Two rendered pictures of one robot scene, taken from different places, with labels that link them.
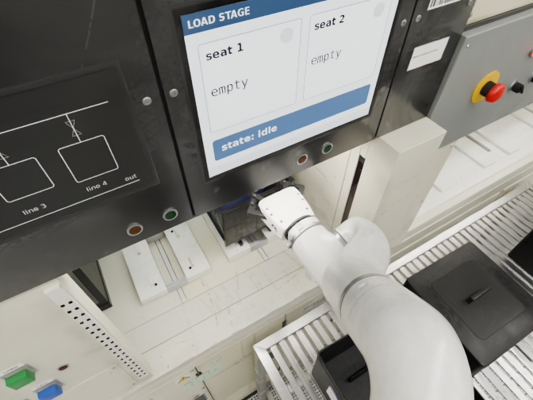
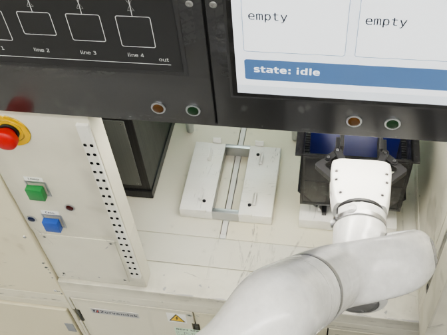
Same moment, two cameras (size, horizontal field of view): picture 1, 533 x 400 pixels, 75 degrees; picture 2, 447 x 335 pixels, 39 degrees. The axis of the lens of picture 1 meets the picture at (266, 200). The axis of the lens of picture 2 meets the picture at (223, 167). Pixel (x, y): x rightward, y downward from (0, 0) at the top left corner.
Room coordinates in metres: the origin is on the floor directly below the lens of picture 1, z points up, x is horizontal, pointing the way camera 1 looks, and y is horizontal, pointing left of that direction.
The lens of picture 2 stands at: (-0.13, -0.33, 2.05)
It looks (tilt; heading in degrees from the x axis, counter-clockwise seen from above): 50 degrees down; 45
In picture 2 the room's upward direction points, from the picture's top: 6 degrees counter-clockwise
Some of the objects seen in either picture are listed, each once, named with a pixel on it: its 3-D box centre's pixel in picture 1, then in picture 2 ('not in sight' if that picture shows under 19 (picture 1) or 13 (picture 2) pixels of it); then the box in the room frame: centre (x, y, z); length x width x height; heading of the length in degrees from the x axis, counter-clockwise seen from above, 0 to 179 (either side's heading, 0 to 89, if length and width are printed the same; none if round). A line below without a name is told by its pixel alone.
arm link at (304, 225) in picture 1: (303, 234); (358, 221); (0.42, -0.08, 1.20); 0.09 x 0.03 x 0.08; 121
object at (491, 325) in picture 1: (471, 301); not in sight; (0.43, -0.61, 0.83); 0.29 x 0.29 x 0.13; 29
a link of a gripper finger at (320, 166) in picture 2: (264, 210); (336, 173); (0.48, 0.00, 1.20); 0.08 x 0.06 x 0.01; 104
